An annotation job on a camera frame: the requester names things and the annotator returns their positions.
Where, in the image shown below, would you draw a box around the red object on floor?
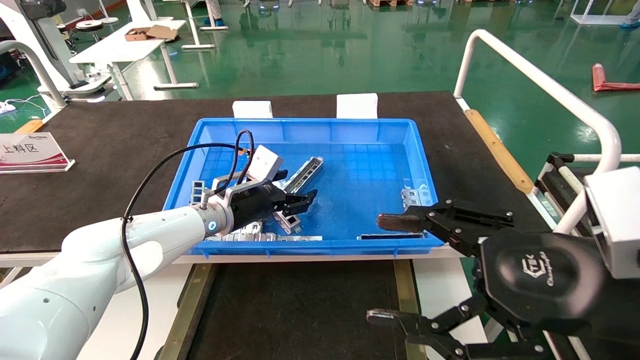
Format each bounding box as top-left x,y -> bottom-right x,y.
591,63 -> 640,93

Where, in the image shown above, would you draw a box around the metal bracket with square cutouts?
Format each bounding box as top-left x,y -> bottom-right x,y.
272,212 -> 303,235

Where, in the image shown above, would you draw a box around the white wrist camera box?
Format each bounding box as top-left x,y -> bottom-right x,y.
246,144 -> 284,182
584,166 -> 640,280

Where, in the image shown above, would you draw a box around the long metal channel bracket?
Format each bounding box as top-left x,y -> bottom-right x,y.
277,156 -> 325,195

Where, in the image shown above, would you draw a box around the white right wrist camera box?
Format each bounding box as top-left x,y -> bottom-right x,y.
584,166 -> 640,280

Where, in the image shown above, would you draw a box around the white desk with cardboard box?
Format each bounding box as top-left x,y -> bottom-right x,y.
69,19 -> 201,101

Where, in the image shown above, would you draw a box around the flat slotted metal strip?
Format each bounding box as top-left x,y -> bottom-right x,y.
204,221 -> 264,243

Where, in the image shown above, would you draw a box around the white foam block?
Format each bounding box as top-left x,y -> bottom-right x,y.
336,93 -> 379,120
232,100 -> 274,120

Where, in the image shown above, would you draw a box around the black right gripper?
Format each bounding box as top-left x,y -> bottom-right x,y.
366,198 -> 608,360

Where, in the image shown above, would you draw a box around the open brown cardboard box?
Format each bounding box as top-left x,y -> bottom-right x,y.
124,25 -> 179,42

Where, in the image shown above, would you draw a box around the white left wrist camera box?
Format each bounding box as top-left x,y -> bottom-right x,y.
246,144 -> 284,182

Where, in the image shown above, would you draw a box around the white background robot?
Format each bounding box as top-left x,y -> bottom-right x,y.
0,0 -> 114,101

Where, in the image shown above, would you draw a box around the short metal bracket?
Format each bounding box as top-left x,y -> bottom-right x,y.
401,188 -> 434,207

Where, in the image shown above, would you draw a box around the large blue plastic bin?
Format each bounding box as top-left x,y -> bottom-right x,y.
162,117 -> 446,259

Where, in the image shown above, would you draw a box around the red white acrylic sign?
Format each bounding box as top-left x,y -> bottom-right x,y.
0,132 -> 76,175

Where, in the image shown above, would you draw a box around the white tubular railing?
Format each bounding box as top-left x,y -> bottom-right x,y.
453,29 -> 623,236
0,40 -> 68,110

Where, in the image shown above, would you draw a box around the perforated metal plate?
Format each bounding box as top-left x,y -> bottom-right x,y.
190,180 -> 209,207

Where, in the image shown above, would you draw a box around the black table mat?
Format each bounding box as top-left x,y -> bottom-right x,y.
0,91 -> 551,255

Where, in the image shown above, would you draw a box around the black topped cart white tubes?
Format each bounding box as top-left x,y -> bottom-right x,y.
534,151 -> 640,236

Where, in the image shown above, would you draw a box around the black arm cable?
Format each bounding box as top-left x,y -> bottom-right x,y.
121,129 -> 256,360

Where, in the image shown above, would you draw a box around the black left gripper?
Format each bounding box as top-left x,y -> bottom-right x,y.
231,169 -> 319,232

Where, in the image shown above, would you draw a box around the dark thin metal strip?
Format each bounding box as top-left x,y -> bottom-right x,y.
357,231 -> 427,241

